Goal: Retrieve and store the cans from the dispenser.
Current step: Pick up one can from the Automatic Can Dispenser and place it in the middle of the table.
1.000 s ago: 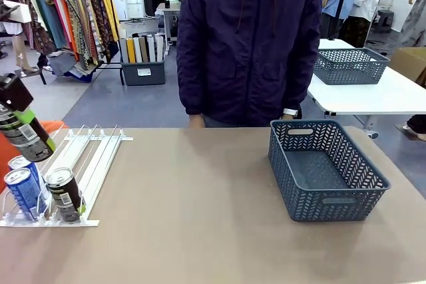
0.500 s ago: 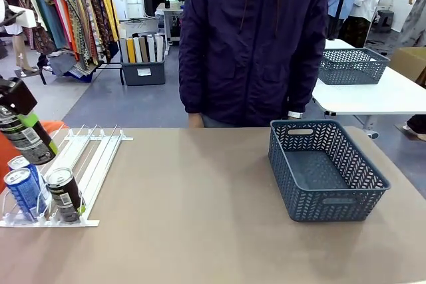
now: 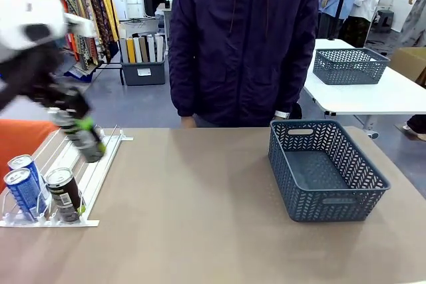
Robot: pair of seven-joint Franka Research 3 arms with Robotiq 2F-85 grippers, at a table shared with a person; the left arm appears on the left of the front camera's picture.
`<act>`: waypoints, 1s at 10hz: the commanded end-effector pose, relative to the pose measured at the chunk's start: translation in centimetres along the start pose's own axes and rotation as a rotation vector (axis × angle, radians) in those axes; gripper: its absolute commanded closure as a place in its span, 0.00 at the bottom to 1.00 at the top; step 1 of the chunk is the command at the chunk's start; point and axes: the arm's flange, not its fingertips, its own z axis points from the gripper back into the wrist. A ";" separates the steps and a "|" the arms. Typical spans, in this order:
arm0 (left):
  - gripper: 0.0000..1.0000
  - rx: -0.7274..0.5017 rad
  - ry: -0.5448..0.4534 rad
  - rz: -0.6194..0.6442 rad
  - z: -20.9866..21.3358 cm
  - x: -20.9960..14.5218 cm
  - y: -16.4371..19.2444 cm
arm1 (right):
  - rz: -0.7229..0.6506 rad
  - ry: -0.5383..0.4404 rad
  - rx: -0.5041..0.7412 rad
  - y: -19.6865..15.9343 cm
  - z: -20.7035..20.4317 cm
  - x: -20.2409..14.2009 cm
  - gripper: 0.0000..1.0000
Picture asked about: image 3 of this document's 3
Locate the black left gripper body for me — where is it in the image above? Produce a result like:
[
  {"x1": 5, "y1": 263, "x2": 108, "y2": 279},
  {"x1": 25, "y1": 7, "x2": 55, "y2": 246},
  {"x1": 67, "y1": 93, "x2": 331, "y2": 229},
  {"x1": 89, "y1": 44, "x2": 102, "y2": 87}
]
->
[{"x1": 0, "y1": 43, "x2": 91, "y2": 119}]

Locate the dark green drink can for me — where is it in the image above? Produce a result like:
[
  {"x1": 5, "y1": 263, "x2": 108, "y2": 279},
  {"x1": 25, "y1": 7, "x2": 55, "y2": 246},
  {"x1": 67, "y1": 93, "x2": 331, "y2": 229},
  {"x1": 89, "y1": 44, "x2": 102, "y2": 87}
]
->
[{"x1": 47, "y1": 106, "x2": 107, "y2": 164}]

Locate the black drink can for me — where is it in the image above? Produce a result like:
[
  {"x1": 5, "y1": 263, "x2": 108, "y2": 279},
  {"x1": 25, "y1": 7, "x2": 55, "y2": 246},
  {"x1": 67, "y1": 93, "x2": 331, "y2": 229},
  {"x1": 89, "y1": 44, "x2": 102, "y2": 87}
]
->
[{"x1": 45, "y1": 167, "x2": 84, "y2": 223}]

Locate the blue Pocari Sweat can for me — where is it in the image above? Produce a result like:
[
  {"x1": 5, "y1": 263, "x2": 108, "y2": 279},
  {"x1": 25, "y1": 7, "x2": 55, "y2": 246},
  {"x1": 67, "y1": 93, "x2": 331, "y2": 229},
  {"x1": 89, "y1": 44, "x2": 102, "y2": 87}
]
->
[
  {"x1": 3, "y1": 168, "x2": 47, "y2": 222},
  {"x1": 7, "y1": 154, "x2": 45, "y2": 194}
]

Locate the blue-grey plastic woven basket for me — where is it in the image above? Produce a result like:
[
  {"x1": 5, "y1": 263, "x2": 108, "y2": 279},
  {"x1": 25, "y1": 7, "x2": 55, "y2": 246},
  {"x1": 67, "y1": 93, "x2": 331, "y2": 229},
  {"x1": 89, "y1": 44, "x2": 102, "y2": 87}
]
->
[
  {"x1": 313, "y1": 47, "x2": 391, "y2": 86},
  {"x1": 268, "y1": 119, "x2": 391, "y2": 223}
]

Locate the person's left forearm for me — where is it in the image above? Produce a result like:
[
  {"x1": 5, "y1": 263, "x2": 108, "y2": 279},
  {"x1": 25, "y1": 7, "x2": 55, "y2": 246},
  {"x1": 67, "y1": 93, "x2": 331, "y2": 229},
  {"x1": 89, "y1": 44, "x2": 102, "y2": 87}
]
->
[{"x1": 271, "y1": 64, "x2": 309, "y2": 120}]

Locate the person's right forearm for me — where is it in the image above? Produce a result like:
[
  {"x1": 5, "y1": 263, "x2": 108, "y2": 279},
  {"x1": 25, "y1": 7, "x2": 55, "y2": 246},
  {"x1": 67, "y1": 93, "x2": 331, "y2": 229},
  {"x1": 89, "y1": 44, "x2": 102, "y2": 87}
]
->
[{"x1": 168, "y1": 61, "x2": 200, "y2": 118}]

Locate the white can dispenser rack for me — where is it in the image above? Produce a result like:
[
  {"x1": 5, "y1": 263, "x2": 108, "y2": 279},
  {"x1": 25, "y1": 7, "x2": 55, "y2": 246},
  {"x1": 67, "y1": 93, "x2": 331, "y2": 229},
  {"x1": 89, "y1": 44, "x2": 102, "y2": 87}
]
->
[{"x1": 0, "y1": 125, "x2": 134, "y2": 228}]

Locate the orange seat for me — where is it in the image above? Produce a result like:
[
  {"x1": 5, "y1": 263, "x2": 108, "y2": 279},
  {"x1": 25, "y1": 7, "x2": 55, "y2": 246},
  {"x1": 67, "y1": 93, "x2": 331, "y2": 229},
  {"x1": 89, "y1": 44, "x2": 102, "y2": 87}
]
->
[{"x1": 0, "y1": 119, "x2": 60, "y2": 184}]

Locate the grey storage bin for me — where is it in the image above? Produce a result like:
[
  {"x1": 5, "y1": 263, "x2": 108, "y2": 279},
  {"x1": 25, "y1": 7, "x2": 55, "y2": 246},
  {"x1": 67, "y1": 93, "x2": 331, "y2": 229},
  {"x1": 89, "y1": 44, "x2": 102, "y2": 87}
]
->
[{"x1": 120, "y1": 59, "x2": 166, "y2": 86}]

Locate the grey fabric roll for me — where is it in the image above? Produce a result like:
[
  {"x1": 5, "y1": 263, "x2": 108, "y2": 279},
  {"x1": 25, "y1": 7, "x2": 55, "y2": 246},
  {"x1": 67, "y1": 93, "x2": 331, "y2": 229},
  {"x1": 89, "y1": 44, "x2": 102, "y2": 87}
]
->
[{"x1": 119, "y1": 37, "x2": 129, "y2": 64}]

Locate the yellow fabric roll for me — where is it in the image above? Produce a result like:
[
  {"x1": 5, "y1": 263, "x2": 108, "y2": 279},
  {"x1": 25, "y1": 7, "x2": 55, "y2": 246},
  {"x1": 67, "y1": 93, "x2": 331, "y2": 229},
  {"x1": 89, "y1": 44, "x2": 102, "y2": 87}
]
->
[{"x1": 126, "y1": 37, "x2": 136, "y2": 64}]

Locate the clothes rack with garments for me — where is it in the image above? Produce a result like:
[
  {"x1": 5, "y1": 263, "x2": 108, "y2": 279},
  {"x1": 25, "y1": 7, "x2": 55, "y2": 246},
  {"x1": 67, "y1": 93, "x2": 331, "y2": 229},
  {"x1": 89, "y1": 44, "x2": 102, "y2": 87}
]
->
[{"x1": 16, "y1": 0, "x2": 126, "y2": 86}]

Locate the white fabric roll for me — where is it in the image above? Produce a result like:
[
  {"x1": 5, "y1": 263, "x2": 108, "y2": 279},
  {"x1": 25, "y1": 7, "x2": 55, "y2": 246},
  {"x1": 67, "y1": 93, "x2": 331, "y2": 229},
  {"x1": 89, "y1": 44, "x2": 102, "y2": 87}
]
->
[
  {"x1": 154, "y1": 34, "x2": 165, "y2": 63},
  {"x1": 132, "y1": 36, "x2": 143, "y2": 64},
  {"x1": 147, "y1": 35, "x2": 156, "y2": 63}
]

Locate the brown fabric roll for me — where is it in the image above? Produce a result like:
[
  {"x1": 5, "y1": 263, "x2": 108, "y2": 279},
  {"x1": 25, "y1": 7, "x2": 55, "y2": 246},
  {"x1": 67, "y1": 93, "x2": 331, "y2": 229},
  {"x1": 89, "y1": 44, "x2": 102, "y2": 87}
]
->
[{"x1": 138, "y1": 36, "x2": 149, "y2": 64}]

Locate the yellow hanging garment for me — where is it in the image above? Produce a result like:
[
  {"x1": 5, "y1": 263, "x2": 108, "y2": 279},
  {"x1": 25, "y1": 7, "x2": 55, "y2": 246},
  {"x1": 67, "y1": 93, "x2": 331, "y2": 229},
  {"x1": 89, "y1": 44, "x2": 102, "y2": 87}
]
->
[{"x1": 93, "y1": 0, "x2": 120, "y2": 43}]

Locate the white air purifier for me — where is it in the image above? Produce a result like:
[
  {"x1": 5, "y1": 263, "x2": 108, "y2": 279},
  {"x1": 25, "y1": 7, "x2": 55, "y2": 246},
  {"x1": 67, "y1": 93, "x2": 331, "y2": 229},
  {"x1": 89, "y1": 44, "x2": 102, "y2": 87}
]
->
[{"x1": 111, "y1": 0, "x2": 130, "y2": 21}]

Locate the person in navy jacket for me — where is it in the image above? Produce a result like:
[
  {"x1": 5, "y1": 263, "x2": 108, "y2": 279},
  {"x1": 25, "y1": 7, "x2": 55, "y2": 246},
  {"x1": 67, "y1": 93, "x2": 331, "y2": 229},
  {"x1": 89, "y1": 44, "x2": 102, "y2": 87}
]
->
[{"x1": 168, "y1": 0, "x2": 321, "y2": 128}]

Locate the black round seat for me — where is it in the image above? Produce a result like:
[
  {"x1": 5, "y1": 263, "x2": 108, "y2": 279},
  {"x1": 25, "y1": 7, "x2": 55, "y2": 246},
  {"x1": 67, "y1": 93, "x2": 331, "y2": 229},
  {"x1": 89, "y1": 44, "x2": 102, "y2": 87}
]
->
[{"x1": 290, "y1": 102, "x2": 304, "y2": 120}]

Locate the white side table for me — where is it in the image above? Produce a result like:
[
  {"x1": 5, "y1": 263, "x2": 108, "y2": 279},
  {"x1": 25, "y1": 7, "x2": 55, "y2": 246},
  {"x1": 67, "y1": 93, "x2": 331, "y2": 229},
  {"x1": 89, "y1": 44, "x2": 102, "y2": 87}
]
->
[{"x1": 302, "y1": 38, "x2": 426, "y2": 138}]

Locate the dark plastic stool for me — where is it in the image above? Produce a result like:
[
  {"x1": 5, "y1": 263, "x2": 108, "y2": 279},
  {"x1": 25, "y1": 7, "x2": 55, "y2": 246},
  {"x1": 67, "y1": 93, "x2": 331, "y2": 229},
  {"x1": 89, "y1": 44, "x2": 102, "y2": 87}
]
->
[{"x1": 371, "y1": 9, "x2": 395, "y2": 34}]

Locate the bystander's leg and shoe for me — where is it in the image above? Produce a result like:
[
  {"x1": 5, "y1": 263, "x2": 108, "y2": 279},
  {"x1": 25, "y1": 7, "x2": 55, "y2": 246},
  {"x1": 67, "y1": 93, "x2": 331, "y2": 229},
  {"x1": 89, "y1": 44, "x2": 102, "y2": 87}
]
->
[{"x1": 395, "y1": 114, "x2": 426, "y2": 142}]

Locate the cardboard box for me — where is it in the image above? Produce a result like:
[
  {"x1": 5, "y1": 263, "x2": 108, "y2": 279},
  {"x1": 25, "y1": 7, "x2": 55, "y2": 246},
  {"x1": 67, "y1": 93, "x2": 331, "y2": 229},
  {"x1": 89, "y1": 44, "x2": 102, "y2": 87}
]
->
[{"x1": 389, "y1": 47, "x2": 426, "y2": 88}]

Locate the mannequin in grey dress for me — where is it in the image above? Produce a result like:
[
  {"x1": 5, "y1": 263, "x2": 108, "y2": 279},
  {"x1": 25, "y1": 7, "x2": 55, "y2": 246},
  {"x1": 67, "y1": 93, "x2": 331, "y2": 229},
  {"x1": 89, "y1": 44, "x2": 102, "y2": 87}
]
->
[{"x1": 398, "y1": 0, "x2": 426, "y2": 48}]

